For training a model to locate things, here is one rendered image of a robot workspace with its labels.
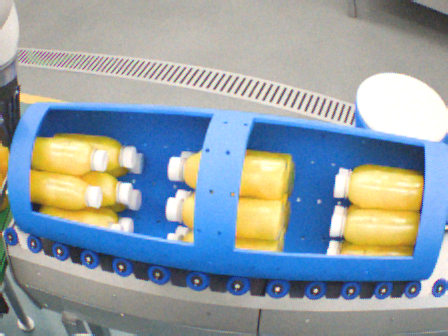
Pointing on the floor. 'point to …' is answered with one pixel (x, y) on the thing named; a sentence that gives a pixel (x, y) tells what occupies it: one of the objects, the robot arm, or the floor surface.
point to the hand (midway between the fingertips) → (14, 150)
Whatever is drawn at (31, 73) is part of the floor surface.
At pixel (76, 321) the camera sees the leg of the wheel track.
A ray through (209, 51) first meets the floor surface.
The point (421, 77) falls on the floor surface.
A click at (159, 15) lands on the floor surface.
